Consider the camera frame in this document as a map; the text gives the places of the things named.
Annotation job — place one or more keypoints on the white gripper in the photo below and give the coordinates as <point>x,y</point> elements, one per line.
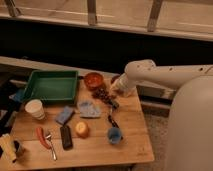
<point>123,86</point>

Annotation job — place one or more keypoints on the black eraser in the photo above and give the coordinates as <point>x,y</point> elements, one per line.
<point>66,137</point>

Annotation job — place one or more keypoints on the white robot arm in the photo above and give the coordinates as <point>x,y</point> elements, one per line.
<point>190,125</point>

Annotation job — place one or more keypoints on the red bowl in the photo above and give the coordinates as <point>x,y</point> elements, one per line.
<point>93,80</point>

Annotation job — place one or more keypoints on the black utensil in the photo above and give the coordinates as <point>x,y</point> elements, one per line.
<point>110,118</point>

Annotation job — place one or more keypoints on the light blue cloth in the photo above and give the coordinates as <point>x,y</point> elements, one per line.
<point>88,110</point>

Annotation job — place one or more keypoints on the blue cup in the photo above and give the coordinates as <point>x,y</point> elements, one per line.
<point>114,135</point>

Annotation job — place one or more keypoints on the yellow red apple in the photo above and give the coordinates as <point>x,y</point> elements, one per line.
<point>82,129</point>

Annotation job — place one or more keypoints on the blue sponge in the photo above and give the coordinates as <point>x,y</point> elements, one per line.
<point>64,115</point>

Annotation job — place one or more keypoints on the green plastic tray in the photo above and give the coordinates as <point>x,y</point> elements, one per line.
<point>52,86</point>

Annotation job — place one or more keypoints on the silver fork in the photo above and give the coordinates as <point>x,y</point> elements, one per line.
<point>48,137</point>

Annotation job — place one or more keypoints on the white paper cup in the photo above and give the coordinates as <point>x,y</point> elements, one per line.
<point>35,109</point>

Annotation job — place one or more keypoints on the blue object beside tray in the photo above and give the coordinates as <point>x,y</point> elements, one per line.
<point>18,96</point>

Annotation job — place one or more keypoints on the yellow brush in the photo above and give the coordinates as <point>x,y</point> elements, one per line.
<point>8,147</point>

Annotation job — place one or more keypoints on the red handled tool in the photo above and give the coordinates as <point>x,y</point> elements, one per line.
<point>40,136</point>

